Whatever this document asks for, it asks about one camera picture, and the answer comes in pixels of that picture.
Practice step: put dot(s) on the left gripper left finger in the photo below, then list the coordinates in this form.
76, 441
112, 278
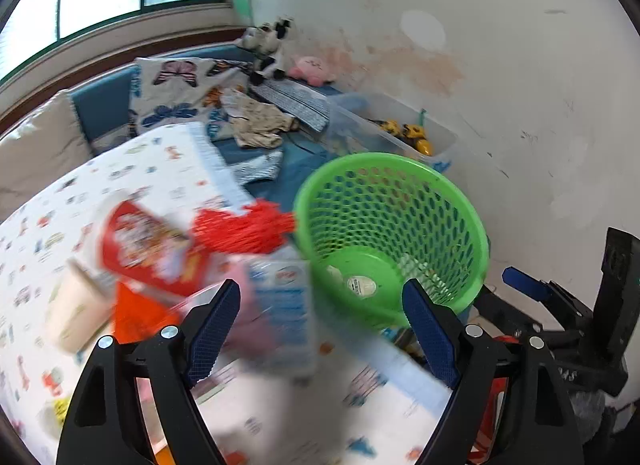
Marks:
104, 423

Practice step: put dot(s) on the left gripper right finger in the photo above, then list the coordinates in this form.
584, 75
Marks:
511, 393

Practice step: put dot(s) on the orange snack wrapper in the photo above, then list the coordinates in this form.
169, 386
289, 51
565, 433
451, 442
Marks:
137, 317

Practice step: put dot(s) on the pink Franzzi snack bag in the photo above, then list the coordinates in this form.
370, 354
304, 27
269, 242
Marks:
251, 335

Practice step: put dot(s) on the red snack cup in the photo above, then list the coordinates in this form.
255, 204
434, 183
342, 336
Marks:
129, 241

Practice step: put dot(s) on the blue white milk carton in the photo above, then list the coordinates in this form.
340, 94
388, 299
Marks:
283, 293

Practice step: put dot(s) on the beige paper cup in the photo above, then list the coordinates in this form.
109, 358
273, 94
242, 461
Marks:
78, 307

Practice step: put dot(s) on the green plastic mesh basket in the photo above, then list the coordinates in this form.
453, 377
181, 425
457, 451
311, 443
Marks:
369, 222

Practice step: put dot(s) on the yellow toy truck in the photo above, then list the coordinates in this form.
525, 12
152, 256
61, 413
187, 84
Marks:
412, 134

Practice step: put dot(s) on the white sofa cushion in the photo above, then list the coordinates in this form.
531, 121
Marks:
45, 146

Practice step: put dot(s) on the clear plastic toy box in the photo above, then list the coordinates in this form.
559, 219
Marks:
351, 129

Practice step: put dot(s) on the beige crumpled cloth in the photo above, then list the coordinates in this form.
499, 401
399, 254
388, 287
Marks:
255, 124

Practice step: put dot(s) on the butterfly print pillow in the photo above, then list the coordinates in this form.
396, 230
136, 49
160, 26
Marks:
178, 90

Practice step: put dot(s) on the blue patterned folded blanket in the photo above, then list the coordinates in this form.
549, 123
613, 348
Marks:
305, 104

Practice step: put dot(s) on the pink plush toy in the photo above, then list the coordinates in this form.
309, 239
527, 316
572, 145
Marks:
312, 70

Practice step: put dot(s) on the cow plush toy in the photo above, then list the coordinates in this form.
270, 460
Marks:
266, 44

